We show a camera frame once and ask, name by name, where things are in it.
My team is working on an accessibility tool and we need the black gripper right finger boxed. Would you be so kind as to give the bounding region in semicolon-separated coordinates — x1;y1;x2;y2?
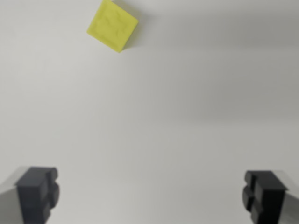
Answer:
242;170;299;224

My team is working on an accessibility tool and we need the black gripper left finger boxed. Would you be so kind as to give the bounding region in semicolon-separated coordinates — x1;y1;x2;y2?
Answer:
0;166;60;224

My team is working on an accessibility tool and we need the yellow cube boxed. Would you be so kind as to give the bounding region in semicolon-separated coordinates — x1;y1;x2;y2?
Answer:
86;0;139;54

